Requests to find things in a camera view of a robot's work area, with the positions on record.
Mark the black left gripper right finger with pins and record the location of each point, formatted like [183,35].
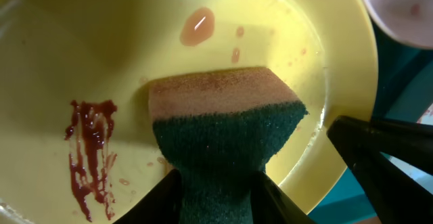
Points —
[271,206]

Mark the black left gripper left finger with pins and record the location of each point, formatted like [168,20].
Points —
[161,205]

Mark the white plate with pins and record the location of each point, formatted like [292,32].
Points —
[407,21]

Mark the teal serving tray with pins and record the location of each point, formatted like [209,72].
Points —
[397,68]

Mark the light blue plate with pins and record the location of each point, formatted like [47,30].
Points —
[423,116]

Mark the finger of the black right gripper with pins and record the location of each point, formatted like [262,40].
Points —
[365,146]

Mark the green and pink sponge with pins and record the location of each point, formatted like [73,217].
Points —
[217,129]

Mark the yellow-green plate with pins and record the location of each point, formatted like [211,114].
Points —
[54,52]

